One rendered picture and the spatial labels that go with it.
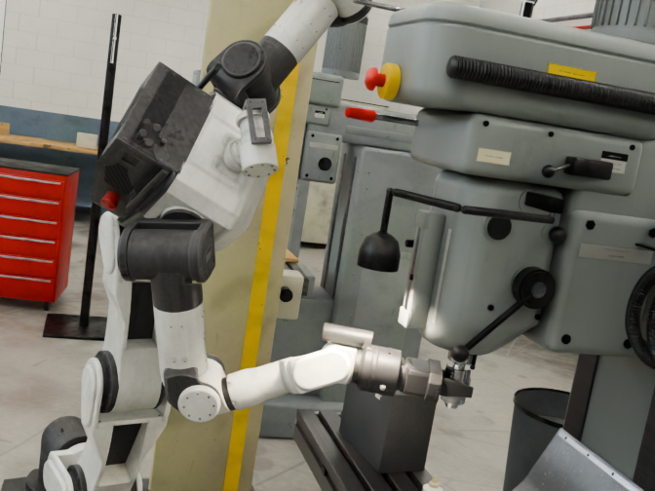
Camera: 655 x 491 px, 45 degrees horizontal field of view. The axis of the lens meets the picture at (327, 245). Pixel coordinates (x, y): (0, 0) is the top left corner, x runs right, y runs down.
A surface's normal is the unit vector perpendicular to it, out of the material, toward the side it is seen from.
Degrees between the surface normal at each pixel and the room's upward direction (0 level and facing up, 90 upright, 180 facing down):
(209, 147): 58
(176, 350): 103
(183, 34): 90
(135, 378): 81
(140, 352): 94
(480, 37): 90
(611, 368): 90
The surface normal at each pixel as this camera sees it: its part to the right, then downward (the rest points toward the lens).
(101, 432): 0.53, 0.34
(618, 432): -0.95, -0.10
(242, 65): -0.16, -0.34
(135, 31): 0.28, 0.20
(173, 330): 0.05, 0.39
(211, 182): 0.55, -0.33
